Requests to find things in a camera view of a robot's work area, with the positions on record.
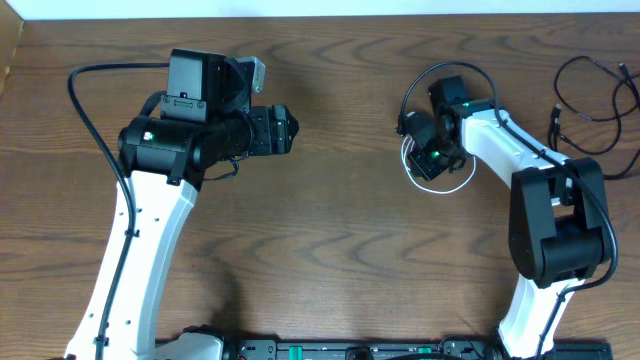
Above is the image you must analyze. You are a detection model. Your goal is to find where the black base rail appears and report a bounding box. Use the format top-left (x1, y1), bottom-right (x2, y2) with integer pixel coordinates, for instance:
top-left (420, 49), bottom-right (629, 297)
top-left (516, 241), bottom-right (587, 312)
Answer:
top-left (154, 338), bottom-right (614, 360)

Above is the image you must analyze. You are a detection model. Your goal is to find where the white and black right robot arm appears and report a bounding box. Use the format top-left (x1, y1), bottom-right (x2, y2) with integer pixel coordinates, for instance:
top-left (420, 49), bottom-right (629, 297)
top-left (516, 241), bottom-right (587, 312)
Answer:
top-left (396, 76), bottom-right (618, 359)

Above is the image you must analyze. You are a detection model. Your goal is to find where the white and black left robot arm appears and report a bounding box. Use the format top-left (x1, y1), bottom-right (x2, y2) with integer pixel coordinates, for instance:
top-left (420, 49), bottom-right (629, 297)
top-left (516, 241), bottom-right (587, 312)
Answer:
top-left (65, 49), bottom-right (299, 359)

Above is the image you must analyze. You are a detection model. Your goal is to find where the black USB cable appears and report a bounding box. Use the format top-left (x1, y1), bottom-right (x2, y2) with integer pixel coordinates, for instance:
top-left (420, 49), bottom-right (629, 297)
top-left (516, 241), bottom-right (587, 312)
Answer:
top-left (546, 64), bottom-right (640, 157)

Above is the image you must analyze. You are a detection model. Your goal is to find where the thin black USB-C cable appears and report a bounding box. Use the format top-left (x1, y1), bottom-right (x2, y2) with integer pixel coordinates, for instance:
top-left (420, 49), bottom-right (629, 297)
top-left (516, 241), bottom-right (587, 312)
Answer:
top-left (552, 53), bottom-right (640, 182)

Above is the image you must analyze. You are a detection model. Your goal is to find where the white USB cable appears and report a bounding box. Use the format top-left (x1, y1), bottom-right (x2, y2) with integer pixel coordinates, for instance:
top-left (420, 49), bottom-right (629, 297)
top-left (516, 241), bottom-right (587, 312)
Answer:
top-left (399, 134), bottom-right (478, 196)

